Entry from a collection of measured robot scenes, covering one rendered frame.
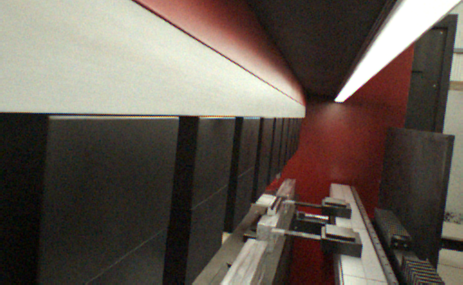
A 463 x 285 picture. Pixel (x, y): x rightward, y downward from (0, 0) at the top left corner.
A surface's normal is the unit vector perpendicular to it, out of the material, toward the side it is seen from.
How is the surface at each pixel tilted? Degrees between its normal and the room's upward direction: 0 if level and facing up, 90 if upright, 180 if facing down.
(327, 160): 90
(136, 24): 90
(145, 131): 90
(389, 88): 90
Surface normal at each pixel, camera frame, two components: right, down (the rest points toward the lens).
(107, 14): 0.97, 0.11
